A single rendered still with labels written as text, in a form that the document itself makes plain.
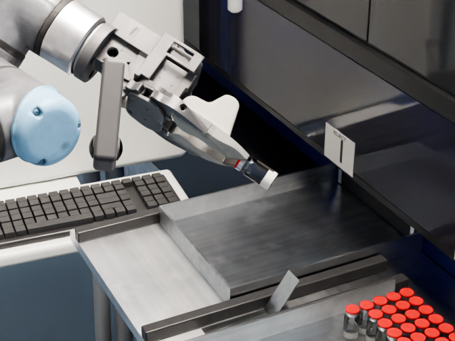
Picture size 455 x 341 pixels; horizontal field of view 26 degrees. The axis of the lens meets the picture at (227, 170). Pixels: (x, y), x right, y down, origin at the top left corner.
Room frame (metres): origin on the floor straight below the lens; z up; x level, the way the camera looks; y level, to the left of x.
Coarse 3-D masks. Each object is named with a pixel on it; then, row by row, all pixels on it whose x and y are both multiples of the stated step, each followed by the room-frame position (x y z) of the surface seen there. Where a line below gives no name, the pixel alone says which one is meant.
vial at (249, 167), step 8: (240, 160) 0.95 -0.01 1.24; (248, 160) 0.95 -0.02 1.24; (256, 160) 0.95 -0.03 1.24; (240, 168) 0.95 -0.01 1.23; (248, 168) 0.94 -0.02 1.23; (256, 168) 0.94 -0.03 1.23; (264, 168) 0.94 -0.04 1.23; (248, 176) 0.94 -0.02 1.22; (256, 176) 0.94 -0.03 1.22; (264, 176) 0.94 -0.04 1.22; (272, 176) 0.94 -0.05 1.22; (264, 184) 0.93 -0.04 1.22
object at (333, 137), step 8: (328, 128) 1.42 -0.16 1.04; (328, 136) 1.42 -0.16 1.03; (336, 136) 1.40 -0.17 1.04; (344, 136) 1.38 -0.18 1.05; (328, 144) 1.42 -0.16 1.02; (336, 144) 1.40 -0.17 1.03; (344, 144) 1.38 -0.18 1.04; (352, 144) 1.36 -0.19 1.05; (328, 152) 1.41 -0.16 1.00; (336, 152) 1.40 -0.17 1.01; (344, 152) 1.37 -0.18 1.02; (352, 152) 1.35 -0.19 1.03; (336, 160) 1.39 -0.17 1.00; (344, 160) 1.37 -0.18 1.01; (352, 160) 1.35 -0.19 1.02; (344, 168) 1.37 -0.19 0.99; (352, 168) 1.35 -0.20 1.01; (352, 176) 1.35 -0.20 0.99
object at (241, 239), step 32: (224, 192) 1.44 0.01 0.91; (256, 192) 1.47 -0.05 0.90; (288, 192) 1.49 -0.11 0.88; (320, 192) 1.49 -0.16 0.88; (160, 224) 1.39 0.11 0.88; (192, 224) 1.39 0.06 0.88; (224, 224) 1.39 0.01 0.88; (256, 224) 1.39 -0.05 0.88; (288, 224) 1.39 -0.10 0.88; (320, 224) 1.39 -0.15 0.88; (352, 224) 1.39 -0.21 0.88; (384, 224) 1.39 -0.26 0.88; (192, 256) 1.27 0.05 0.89; (224, 256) 1.29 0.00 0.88; (256, 256) 1.29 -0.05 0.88; (288, 256) 1.29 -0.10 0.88; (320, 256) 1.29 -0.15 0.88; (352, 256) 1.25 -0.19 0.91; (384, 256) 1.28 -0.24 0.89; (224, 288) 1.17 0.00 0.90; (256, 288) 1.18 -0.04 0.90
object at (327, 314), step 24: (360, 288) 1.16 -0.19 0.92; (384, 288) 1.17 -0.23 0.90; (288, 312) 1.10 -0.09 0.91; (312, 312) 1.12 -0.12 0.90; (336, 312) 1.14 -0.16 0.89; (216, 336) 1.06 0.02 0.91; (240, 336) 1.07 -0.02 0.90; (264, 336) 1.09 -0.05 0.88; (288, 336) 1.09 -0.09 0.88; (312, 336) 1.09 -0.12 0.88; (336, 336) 1.09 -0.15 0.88; (360, 336) 1.09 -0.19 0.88
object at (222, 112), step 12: (192, 96) 0.98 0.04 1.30; (228, 96) 0.98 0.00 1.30; (192, 108) 0.97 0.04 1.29; (204, 108) 0.97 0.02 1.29; (216, 108) 0.97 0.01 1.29; (228, 108) 0.97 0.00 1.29; (180, 120) 0.95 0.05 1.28; (216, 120) 0.96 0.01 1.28; (228, 120) 0.96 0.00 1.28; (192, 132) 0.95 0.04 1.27; (216, 132) 0.94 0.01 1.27; (228, 132) 0.95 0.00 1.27; (216, 144) 0.94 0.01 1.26; (228, 144) 0.94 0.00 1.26; (228, 156) 0.94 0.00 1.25; (240, 156) 0.94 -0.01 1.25
